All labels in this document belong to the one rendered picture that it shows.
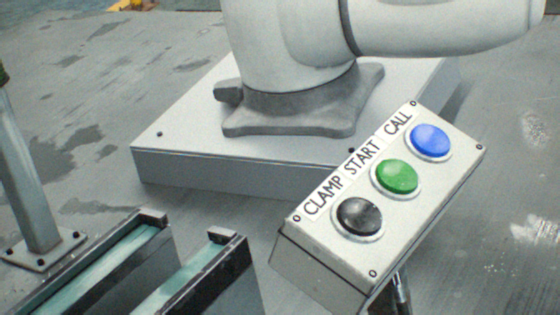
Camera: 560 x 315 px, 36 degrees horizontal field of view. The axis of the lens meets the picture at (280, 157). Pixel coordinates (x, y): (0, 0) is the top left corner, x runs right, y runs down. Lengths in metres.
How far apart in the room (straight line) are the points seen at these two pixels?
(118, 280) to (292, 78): 0.36
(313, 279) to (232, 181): 0.57
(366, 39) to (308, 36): 0.07
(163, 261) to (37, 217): 0.26
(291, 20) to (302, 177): 0.19
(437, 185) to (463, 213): 0.42
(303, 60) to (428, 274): 0.30
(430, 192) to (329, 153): 0.46
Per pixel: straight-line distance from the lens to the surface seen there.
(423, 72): 1.20
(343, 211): 0.55
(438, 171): 0.61
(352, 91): 1.12
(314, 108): 1.09
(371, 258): 0.54
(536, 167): 1.09
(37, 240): 1.10
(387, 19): 0.99
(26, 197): 1.08
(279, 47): 1.05
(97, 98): 1.52
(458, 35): 0.98
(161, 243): 0.88
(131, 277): 0.86
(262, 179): 1.09
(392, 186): 0.58
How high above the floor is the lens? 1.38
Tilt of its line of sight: 29 degrees down
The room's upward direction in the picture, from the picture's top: 12 degrees counter-clockwise
